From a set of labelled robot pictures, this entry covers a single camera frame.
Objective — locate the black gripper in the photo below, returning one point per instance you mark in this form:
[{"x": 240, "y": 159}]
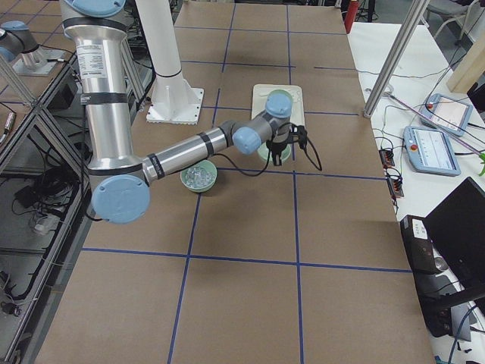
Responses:
[{"x": 278, "y": 149}]

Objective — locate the green bowl carried to tray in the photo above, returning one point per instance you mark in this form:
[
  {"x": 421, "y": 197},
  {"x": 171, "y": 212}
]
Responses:
[{"x": 279, "y": 95}]

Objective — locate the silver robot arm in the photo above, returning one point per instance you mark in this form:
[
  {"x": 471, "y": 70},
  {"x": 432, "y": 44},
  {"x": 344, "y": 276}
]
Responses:
[{"x": 119, "y": 178}]

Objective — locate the cream bear tray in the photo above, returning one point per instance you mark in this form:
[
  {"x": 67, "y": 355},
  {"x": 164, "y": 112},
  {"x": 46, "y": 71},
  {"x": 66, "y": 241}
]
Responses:
[{"x": 258, "y": 102}]

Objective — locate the green bowl with ice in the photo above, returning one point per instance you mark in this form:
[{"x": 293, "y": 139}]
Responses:
[{"x": 200, "y": 177}]

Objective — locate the orange connector block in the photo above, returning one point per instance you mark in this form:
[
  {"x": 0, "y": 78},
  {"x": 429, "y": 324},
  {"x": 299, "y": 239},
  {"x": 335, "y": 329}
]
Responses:
[
  {"x": 395, "y": 187},
  {"x": 387, "y": 158}
]

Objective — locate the near teach pendant tablet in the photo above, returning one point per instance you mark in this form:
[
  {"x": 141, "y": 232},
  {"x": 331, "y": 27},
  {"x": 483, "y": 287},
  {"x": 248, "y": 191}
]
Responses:
[{"x": 430, "y": 151}]

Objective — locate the teach pendant tablet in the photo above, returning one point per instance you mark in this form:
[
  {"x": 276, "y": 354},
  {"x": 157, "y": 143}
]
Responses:
[
  {"x": 430, "y": 151},
  {"x": 447, "y": 112}
]

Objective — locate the red cylinder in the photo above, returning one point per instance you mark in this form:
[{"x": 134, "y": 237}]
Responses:
[{"x": 350, "y": 15}]

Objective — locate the far teach pendant tablet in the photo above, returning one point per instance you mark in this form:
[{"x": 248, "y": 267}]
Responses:
[{"x": 447, "y": 112}]

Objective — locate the black laptop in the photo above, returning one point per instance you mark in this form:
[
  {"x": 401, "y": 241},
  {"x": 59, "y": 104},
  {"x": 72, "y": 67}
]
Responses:
[{"x": 456, "y": 228}]

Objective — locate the reacher grabber stick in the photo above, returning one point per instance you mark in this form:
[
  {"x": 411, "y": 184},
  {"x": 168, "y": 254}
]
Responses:
[{"x": 429, "y": 124}]

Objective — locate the black box device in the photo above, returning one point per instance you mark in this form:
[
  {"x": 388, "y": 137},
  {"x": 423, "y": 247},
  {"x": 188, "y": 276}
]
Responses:
[{"x": 430, "y": 284}]

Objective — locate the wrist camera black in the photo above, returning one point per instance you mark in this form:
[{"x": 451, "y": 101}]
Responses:
[{"x": 299, "y": 135}]

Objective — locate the white pedestal column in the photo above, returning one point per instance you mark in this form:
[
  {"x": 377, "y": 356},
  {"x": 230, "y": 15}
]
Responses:
[{"x": 173, "y": 100}]

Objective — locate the aluminium frame post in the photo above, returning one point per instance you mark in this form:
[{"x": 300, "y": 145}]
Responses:
[{"x": 399, "y": 45}]

